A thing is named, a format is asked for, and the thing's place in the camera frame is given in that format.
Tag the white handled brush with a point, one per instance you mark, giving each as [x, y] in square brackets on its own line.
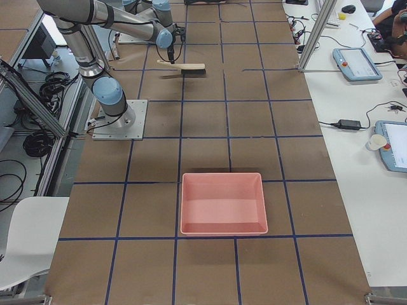
[185, 69]

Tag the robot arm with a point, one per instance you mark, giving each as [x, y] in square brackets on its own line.
[157, 17]
[74, 20]

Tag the pink plastic bin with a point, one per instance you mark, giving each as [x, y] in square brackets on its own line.
[223, 204]

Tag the upper teach pendant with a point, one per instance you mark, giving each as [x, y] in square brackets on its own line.
[356, 65]

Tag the teach pendant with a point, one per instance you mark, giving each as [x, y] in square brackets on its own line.
[393, 154]
[356, 65]

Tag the black power adapter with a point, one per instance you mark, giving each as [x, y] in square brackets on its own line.
[349, 124]

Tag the person at desk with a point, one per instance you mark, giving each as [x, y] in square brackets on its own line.
[392, 28]

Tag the white chair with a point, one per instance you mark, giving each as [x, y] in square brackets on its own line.
[32, 238]

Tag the paper cup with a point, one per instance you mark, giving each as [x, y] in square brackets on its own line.
[375, 142]

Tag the lower teach pendant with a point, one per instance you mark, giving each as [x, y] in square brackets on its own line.
[393, 154]

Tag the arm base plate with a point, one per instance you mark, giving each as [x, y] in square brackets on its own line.
[129, 126]

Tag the aluminium frame post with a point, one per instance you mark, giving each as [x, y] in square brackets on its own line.
[316, 32]

